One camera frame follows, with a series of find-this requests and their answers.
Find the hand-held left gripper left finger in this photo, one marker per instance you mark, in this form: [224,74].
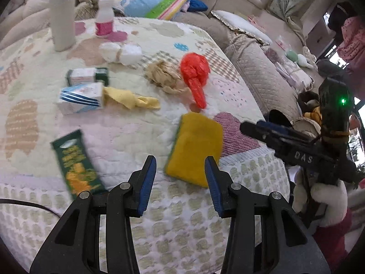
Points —
[147,188]

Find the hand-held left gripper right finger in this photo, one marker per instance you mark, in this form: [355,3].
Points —
[214,185]

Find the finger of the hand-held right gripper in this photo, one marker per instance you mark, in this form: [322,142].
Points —
[273,126]
[253,128]

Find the yellow sponge with green scourer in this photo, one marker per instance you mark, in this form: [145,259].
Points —
[196,148]

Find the green snack wrapper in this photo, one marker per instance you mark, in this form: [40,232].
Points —
[74,165]

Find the red plastic bag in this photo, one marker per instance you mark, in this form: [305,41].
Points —
[195,68]

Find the yellow cloth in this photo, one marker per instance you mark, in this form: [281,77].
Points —
[125,97]

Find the beige paper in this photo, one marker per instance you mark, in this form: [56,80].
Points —
[164,75]

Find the white box with blue stripes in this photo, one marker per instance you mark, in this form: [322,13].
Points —
[82,97]

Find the small green box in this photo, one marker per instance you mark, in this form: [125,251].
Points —
[85,76]

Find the white bag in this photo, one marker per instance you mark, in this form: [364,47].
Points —
[114,51]

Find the yellow and brown clothes pile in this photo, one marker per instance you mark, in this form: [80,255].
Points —
[312,112]

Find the quilted beige sofa cover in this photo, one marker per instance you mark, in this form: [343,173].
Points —
[262,71]

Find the white rabbit plush toy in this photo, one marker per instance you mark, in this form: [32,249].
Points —
[305,61]

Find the green plush toy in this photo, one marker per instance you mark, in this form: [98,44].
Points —
[292,55]

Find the dark puffer jacket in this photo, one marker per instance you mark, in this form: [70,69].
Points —
[328,65]

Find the white pillow with silver ruffle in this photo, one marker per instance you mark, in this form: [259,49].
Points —
[242,24]

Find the pink dotted garment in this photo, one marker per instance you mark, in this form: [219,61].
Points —
[353,40]

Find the black garment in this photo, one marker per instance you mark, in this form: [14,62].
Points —
[340,14]

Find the colourful striped pillow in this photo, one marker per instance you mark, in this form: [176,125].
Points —
[154,2]

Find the white pill bottle pink label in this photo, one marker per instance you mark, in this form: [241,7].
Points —
[104,25]

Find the white thermos bottle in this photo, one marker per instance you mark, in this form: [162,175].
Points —
[62,20]

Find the white ruffled pillow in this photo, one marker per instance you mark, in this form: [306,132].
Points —
[37,2]

